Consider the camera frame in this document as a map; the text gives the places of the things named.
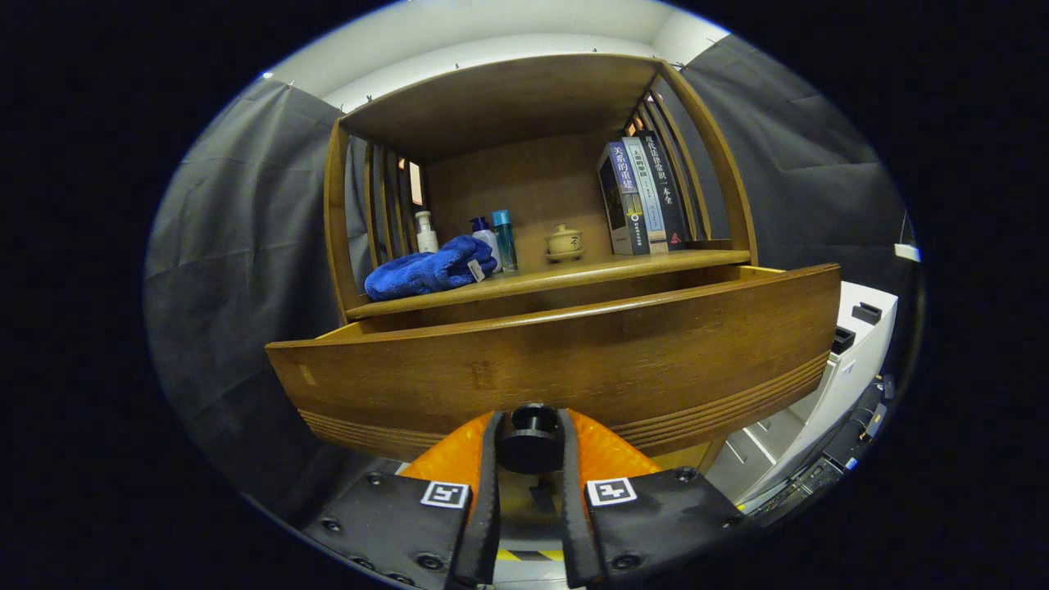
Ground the blue towel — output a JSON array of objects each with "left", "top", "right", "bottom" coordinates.
[{"left": 364, "top": 235, "right": 499, "bottom": 301}]

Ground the pale spine book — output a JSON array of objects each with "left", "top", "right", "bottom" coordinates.
[{"left": 623, "top": 136, "right": 669, "bottom": 254}]

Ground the teal bottle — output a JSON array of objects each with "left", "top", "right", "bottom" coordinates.
[{"left": 492, "top": 210, "right": 519, "bottom": 272}]

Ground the dark electronic device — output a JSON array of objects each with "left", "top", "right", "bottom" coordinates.
[{"left": 742, "top": 373, "right": 896, "bottom": 521}]

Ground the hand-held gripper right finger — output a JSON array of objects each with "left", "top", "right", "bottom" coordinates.
[{"left": 559, "top": 408, "right": 747, "bottom": 589}]

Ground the beige lidded teacup with saucer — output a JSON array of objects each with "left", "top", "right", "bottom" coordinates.
[{"left": 544, "top": 224, "right": 586, "bottom": 263}]

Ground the wooden cabinet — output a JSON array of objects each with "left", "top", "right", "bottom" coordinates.
[{"left": 324, "top": 53, "right": 759, "bottom": 525}]

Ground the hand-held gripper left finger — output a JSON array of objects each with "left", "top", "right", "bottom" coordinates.
[{"left": 302, "top": 410, "right": 503, "bottom": 589}]

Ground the white storage unit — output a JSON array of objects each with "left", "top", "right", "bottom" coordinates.
[{"left": 706, "top": 281, "right": 899, "bottom": 505}]

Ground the wooden countertop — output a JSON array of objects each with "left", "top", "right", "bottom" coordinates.
[{"left": 348, "top": 248, "right": 751, "bottom": 320}]

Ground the white lotion bottle blue cap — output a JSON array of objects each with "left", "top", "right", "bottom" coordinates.
[{"left": 470, "top": 216, "right": 503, "bottom": 271}]

